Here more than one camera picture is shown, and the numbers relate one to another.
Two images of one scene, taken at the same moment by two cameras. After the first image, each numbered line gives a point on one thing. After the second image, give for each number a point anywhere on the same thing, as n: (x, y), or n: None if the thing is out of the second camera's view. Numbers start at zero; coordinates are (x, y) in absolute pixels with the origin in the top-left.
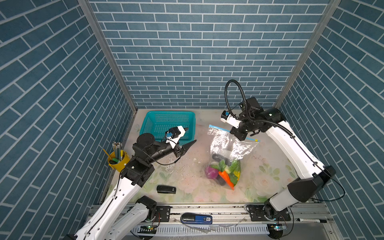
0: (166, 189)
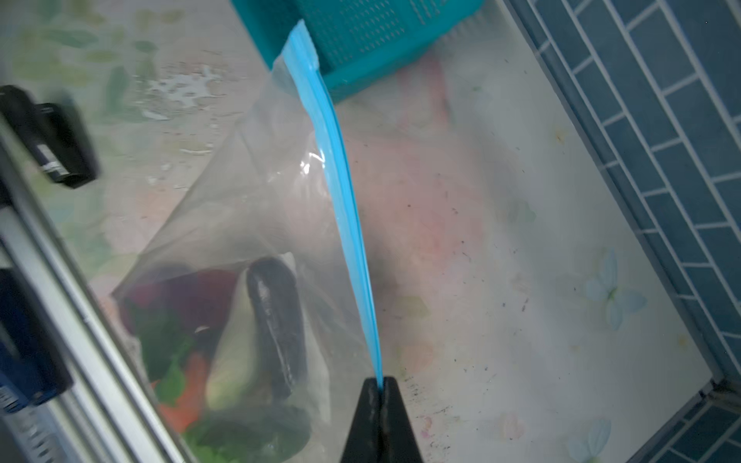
0: (53, 140)
